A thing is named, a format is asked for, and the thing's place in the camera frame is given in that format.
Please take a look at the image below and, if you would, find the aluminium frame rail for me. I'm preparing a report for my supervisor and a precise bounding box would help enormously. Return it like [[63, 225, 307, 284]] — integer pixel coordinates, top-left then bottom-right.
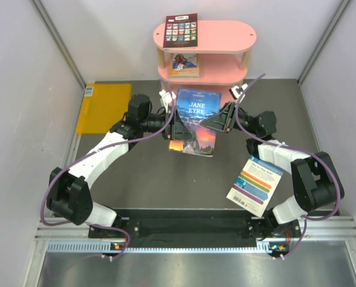
[[35, 216, 356, 254]]

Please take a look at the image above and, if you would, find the dark red book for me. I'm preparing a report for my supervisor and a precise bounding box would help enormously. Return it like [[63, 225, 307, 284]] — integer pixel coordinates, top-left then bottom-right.
[[163, 13, 198, 48]]

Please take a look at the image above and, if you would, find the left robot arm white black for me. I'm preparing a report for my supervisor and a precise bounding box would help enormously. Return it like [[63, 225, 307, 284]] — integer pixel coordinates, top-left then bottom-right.
[[41, 90, 194, 237]]

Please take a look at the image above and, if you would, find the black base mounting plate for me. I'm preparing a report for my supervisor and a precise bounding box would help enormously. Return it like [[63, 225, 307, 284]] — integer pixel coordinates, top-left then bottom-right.
[[85, 208, 301, 248]]

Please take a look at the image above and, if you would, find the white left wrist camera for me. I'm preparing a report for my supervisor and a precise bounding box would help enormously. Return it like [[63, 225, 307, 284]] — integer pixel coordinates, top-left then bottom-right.
[[159, 89, 176, 111]]

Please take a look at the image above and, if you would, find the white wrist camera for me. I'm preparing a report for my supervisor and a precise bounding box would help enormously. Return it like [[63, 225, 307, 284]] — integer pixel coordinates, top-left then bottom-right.
[[159, 89, 176, 111], [229, 84, 248, 100]]

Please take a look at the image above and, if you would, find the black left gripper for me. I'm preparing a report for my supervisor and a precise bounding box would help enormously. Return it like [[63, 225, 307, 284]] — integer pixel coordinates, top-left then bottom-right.
[[140, 109, 196, 141]]

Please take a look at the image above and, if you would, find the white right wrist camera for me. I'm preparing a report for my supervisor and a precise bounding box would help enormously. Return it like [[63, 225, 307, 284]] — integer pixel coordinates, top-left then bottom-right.
[[229, 84, 248, 100]]

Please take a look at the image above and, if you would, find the pink three-tier shelf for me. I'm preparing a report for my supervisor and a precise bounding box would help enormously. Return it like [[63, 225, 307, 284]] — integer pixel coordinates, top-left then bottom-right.
[[154, 20, 257, 103]]

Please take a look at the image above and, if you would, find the orange Othello book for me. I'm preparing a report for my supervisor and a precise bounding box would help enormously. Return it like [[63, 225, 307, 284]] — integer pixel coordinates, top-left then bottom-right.
[[169, 53, 200, 75]]

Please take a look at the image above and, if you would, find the blue Jane Eyre book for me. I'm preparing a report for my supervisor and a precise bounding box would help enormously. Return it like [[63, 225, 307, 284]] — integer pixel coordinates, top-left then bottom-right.
[[168, 87, 222, 157]]

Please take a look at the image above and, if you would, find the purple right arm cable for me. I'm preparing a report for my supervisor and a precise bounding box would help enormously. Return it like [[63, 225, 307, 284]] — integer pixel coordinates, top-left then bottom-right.
[[234, 73, 342, 260]]

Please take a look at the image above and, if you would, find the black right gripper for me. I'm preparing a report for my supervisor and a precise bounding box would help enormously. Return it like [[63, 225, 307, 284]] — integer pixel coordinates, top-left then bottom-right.
[[200, 102, 258, 136]]

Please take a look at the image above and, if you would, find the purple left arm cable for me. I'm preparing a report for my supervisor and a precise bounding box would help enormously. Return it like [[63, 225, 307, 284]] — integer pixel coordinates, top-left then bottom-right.
[[40, 79, 177, 264]]

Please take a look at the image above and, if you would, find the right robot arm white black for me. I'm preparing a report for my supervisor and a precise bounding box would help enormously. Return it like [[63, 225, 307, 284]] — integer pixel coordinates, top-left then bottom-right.
[[201, 102, 345, 237]]

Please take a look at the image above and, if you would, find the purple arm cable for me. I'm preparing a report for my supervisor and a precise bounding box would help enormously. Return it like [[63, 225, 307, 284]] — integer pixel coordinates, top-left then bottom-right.
[[234, 73, 342, 260], [40, 79, 177, 264]]

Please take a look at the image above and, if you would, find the white colourful back-cover book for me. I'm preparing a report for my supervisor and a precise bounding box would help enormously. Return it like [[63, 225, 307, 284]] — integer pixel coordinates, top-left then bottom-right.
[[226, 155, 284, 218]]

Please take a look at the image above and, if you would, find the yellow plastic file folder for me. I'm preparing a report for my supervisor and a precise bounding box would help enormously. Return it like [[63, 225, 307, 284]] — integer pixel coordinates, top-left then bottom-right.
[[76, 83, 132, 135]]

